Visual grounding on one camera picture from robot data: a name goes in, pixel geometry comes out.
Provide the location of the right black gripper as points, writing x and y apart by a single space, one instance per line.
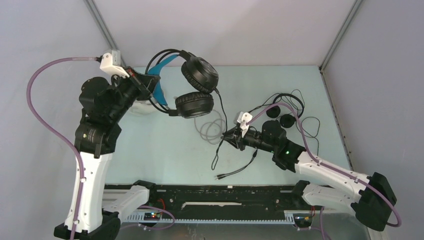
234 138

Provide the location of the small black on-ear headphones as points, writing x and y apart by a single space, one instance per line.
296 101

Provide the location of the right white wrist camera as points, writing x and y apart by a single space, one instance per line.
242 123

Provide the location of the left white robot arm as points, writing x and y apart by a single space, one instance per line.
103 106

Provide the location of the right aluminium frame post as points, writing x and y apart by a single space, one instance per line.
341 33

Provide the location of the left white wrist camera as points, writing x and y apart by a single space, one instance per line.
111 64

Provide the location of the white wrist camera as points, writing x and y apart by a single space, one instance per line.
242 123
111 64

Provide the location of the left aluminium frame post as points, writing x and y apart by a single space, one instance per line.
101 24

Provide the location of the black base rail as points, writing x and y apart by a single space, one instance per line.
201 203

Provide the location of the aluminium frame post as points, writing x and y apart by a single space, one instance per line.
341 33
101 24

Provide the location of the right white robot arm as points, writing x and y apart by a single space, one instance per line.
369 198

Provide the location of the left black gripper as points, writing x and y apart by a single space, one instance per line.
144 84

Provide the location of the black headset with blue band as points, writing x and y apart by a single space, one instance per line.
200 74

